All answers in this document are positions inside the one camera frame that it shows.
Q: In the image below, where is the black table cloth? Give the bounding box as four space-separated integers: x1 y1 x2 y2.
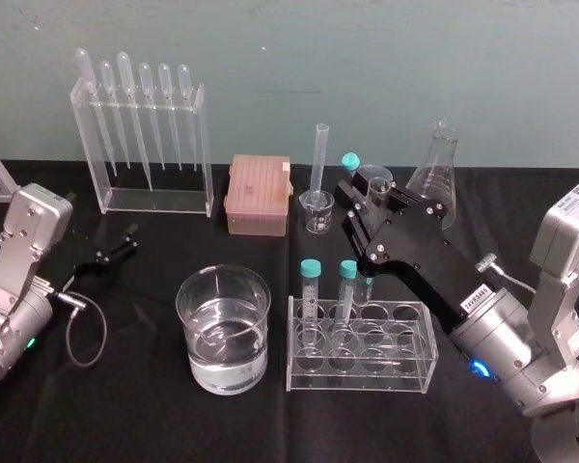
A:
0 160 579 463

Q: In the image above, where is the large glass beaker with water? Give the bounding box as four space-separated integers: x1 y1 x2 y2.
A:
175 263 272 397

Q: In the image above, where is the thin dark left gripper cable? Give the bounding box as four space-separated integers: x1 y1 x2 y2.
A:
52 287 109 368

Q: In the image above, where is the small glass beaker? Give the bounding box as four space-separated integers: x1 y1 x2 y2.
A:
297 189 338 236

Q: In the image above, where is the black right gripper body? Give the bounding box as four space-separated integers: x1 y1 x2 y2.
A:
358 210 502 334

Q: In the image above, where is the thin grey right gripper cable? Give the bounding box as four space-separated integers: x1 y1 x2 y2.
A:
476 259 538 295

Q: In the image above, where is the glass conical flask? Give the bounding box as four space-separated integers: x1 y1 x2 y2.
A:
404 118 460 231

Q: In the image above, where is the small clear glass vessel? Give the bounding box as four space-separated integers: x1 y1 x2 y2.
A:
355 163 394 185

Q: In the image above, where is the clear plastic pipette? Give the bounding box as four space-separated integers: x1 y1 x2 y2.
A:
138 61 166 172
98 60 131 171
157 62 183 172
74 46 119 176
116 50 152 192
177 64 199 171

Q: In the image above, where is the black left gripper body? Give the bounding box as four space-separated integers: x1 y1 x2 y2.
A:
52 258 111 296

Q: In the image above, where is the clear open plastic tube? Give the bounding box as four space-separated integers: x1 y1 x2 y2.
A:
368 176 393 229

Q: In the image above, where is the clear graduated cylinder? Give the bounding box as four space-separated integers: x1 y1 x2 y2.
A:
301 123 335 207

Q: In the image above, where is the clear acrylic test tube rack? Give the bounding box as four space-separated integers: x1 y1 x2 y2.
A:
285 294 438 396

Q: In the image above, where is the pink pipette tip box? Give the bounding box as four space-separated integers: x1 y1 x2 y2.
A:
223 153 292 237

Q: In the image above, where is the clear acrylic pipette rack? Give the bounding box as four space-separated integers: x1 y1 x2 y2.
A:
69 76 215 216

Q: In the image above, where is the teal capped test tube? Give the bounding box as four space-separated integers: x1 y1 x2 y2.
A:
341 151 363 187
299 259 324 353
331 259 360 349

